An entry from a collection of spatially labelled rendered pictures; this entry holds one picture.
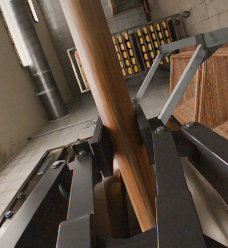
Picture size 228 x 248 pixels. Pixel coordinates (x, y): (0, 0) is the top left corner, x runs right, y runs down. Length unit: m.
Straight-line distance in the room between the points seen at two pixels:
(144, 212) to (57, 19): 5.33
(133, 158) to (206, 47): 0.44
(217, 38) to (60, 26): 4.97
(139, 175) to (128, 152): 0.03
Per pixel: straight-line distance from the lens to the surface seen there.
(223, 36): 0.58
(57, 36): 5.37
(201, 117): 1.15
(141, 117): 0.15
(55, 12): 5.48
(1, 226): 1.29
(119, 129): 0.16
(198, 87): 1.18
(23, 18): 3.41
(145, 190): 0.19
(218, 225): 0.76
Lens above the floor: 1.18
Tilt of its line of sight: 6 degrees up
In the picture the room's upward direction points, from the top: 107 degrees counter-clockwise
